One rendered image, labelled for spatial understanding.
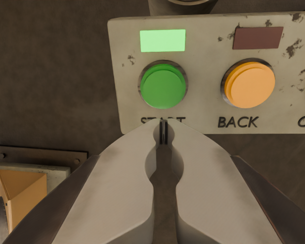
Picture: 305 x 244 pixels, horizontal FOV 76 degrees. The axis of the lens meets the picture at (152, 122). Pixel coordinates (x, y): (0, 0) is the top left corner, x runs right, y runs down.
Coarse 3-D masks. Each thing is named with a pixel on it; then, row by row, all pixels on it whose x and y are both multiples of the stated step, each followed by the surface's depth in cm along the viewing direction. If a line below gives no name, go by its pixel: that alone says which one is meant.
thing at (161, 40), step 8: (144, 32) 16; (152, 32) 16; (160, 32) 16; (168, 32) 16; (176, 32) 15; (184, 32) 15; (144, 40) 16; (152, 40) 16; (160, 40) 16; (168, 40) 16; (176, 40) 16; (184, 40) 16; (144, 48) 16; (152, 48) 16; (160, 48) 16; (168, 48) 16; (176, 48) 16
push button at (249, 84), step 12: (240, 72) 16; (252, 72) 16; (264, 72) 16; (228, 84) 17; (240, 84) 16; (252, 84) 16; (264, 84) 16; (228, 96) 17; (240, 96) 17; (252, 96) 17; (264, 96) 17
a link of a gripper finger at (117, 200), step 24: (120, 144) 9; (144, 144) 9; (96, 168) 8; (120, 168) 8; (144, 168) 8; (96, 192) 7; (120, 192) 7; (144, 192) 7; (72, 216) 6; (96, 216) 6; (120, 216) 6; (144, 216) 6; (72, 240) 5; (96, 240) 5; (120, 240) 6; (144, 240) 6
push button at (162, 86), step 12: (156, 72) 16; (168, 72) 16; (180, 72) 17; (144, 84) 17; (156, 84) 17; (168, 84) 17; (180, 84) 17; (144, 96) 18; (156, 96) 17; (168, 96) 17; (180, 96) 17
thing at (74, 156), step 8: (0, 152) 83; (8, 152) 83; (16, 152) 82; (24, 152) 82; (32, 152) 82; (40, 152) 82; (48, 152) 82; (56, 152) 82; (64, 152) 81; (72, 152) 81; (80, 152) 81; (88, 152) 83; (0, 160) 83; (8, 160) 83; (16, 160) 83; (24, 160) 83; (32, 160) 83; (40, 160) 82; (48, 160) 82; (56, 160) 82; (64, 160) 82; (72, 160) 82; (80, 160) 82; (72, 168) 82
